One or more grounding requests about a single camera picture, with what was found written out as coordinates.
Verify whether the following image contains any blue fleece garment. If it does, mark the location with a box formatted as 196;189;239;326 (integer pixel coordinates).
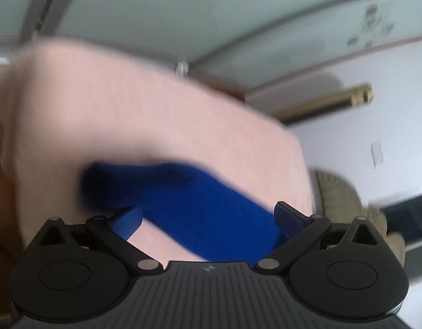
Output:
80;160;290;264

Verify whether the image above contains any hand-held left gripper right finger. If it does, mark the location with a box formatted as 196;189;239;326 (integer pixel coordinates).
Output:
255;202;378;275

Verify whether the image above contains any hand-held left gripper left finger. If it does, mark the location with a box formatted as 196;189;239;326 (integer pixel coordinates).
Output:
38;207;162;275

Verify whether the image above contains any gold tower air conditioner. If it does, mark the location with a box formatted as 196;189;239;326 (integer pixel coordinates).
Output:
275;82;375;126

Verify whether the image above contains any bed with peach floral sheet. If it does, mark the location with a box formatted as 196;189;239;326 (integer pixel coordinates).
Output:
0;36;315;264

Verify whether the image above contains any frosted glass sliding door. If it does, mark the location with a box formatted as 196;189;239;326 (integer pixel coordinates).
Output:
24;0;422;93

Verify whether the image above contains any dark wall frame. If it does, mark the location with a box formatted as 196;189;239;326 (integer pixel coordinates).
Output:
381;185;422;249

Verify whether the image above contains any olive padded headboard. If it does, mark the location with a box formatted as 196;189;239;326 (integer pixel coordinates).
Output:
310;168;407;271

